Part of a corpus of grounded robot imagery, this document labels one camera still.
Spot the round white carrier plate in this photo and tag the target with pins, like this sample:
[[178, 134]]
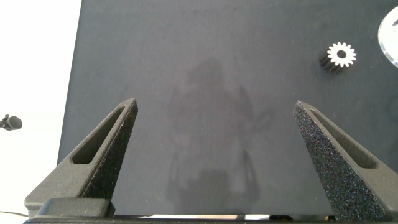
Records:
[[389, 37]]

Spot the small black knob object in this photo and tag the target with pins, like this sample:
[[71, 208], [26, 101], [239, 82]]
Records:
[[13, 123]]

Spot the dark mat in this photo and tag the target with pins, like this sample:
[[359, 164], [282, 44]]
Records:
[[217, 46]]

